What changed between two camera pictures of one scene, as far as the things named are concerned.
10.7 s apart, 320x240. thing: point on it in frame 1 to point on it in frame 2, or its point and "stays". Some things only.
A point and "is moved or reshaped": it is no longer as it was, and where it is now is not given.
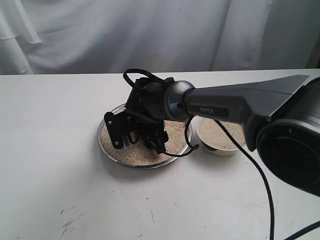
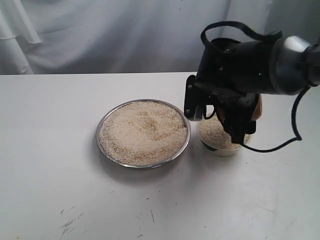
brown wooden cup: (160, 136) is moved or reshaped
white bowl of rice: (215, 138) stays
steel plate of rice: (138, 156) stays
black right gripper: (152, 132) to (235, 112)
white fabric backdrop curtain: (57, 37) stays
